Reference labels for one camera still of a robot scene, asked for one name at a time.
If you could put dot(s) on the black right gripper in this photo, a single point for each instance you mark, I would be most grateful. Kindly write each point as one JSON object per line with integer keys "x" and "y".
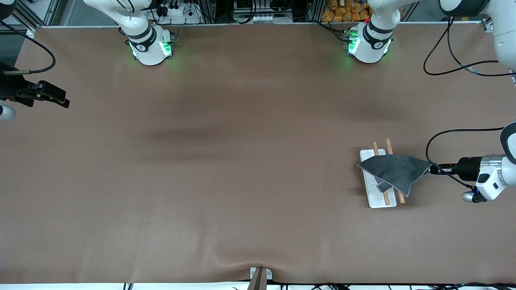
{"x": 11, "y": 86}

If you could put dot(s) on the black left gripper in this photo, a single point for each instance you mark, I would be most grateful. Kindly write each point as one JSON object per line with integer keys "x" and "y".
{"x": 469, "y": 168}

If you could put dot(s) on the dark grey towel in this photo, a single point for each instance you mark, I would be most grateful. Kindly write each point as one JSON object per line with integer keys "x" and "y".
{"x": 399, "y": 169}

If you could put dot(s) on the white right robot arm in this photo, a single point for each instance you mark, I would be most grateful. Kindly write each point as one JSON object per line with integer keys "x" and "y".
{"x": 149, "y": 48}

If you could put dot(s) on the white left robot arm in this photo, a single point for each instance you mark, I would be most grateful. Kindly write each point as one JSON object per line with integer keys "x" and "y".
{"x": 373, "y": 44}

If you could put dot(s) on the white rack base tray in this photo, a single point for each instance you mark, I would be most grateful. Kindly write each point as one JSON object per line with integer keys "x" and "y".
{"x": 370, "y": 197}

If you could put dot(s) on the right wooden chopstick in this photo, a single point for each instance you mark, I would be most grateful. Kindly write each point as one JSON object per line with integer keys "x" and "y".
{"x": 389, "y": 147}

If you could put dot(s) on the wooden chopstick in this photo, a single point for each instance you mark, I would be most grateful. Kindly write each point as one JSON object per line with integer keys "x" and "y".
{"x": 389, "y": 147}
{"x": 375, "y": 148}

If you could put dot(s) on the left wooden chopstick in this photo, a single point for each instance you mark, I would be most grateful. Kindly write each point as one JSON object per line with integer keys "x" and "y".
{"x": 375, "y": 148}

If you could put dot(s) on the white power strip with plugs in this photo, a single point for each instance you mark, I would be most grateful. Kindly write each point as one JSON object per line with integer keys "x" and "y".
{"x": 177, "y": 12}

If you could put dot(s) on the orange packaged goods pile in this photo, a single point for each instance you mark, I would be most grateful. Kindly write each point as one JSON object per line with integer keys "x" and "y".
{"x": 342, "y": 12}

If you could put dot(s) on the brown table cover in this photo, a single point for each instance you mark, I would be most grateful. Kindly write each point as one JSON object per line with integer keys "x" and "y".
{"x": 258, "y": 121}

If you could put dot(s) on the white socket bar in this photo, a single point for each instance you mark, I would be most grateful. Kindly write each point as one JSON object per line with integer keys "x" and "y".
{"x": 264, "y": 18}

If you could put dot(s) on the aluminium frame profile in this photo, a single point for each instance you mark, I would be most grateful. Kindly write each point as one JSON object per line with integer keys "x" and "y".
{"x": 488, "y": 25}

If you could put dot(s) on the metal table clamp bracket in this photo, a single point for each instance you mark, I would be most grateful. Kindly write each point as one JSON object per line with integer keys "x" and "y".
{"x": 253, "y": 274}

